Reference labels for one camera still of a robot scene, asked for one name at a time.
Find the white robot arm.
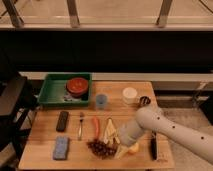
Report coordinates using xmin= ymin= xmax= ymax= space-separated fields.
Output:
xmin=117 ymin=106 xmax=213 ymax=165

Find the black remote control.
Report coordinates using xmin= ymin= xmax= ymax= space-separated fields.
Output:
xmin=56 ymin=111 xmax=69 ymax=132

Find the red bowl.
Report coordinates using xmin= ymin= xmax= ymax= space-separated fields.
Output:
xmin=66 ymin=77 xmax=89 ymax=97

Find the blue sponge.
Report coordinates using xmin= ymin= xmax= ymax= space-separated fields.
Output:
xmin=53 ymin=136 xmax=69 ymax=160

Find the green plastic tray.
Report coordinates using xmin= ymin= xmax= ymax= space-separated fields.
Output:
xmin=38 ymin=73 xmax=92 ymax=107

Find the black side cart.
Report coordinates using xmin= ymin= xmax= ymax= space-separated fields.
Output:
xmin=0 ymin=76 xmax=38 ymax=168

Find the dark red grape bunch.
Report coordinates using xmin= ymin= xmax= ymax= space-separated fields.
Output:
xmin=87 ymin=139 xmax=117 ymax=159

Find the white paper cup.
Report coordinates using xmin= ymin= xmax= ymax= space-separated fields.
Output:
xmin=122 ymin=87 xmax=138 ymax=104

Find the orange fruit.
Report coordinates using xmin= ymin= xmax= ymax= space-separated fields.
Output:
xmin=128 ymin=143 xmax=139 ymax=154

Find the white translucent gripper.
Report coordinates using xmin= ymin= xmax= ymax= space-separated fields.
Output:
xmin=114 ymin=119 xmax=145 ymax=159

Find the orange carrot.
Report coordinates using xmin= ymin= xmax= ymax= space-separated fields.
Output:
xmin=93 ymin=117 xmax=100 ymax=139

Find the blue plastic cup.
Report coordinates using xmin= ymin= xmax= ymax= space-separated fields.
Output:
xmin=95 ymin=94 xmax=108 ymax=109

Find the metal fork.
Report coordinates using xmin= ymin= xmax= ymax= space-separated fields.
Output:
xmin=78 ymin=112 xmax=84 ymax=141

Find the black handled peeler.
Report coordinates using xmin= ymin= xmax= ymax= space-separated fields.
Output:
xmin=151 ymin=131 xmax=157 ymax=160

